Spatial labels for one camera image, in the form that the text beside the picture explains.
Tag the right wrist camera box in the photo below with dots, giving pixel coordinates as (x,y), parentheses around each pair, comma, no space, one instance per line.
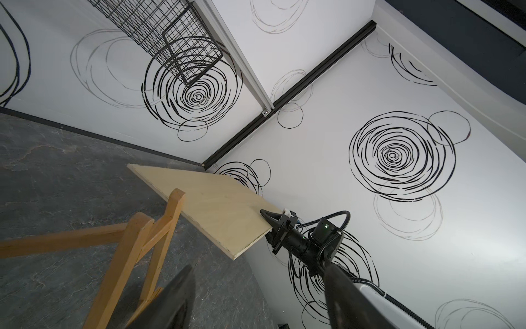
(291,215)

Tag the light plywood canvas board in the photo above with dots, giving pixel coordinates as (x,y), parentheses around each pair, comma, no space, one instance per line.
(217,205)

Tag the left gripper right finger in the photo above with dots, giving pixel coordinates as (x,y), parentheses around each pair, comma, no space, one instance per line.
(347,307)

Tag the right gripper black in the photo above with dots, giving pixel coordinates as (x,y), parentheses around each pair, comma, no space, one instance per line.
(285,235)

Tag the small wooden easel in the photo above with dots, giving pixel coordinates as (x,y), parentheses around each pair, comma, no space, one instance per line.
(134,239)

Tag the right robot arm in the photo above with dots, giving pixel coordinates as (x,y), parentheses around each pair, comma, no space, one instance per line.
(312,247)

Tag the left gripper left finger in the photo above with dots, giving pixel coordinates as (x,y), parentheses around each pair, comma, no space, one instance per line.
(173,307)

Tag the black wire wall basket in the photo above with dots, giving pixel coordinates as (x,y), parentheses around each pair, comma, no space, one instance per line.
(172,32)

